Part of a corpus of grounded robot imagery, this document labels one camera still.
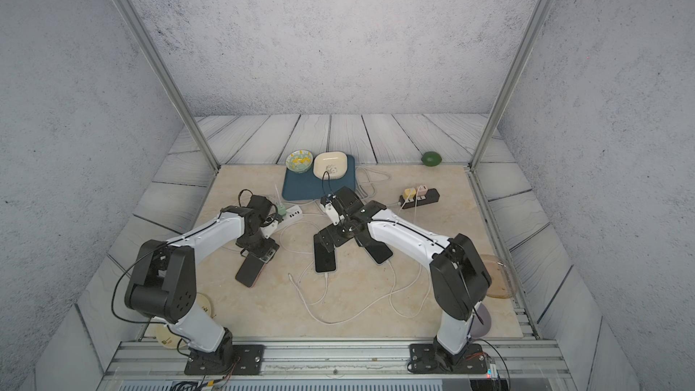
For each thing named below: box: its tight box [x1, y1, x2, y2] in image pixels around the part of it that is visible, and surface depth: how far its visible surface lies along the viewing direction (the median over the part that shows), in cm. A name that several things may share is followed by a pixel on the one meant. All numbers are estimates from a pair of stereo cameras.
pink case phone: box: [235, 253, 267, 288], surface depth 89 cm
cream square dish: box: [313, 151, 349, 181], surface depth 119 cm
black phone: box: [313, 233, 336, 273], surface depth 94 cm
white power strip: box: [260, 204, 304, 235], surface depth 104 cm
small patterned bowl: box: [285, 149, 315, 174], surface depth 121 cm
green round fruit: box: [420, 151, 443, 167], surface depth 121 cm
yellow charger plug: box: [403, 187, 417, 201], surface depth 104 cm
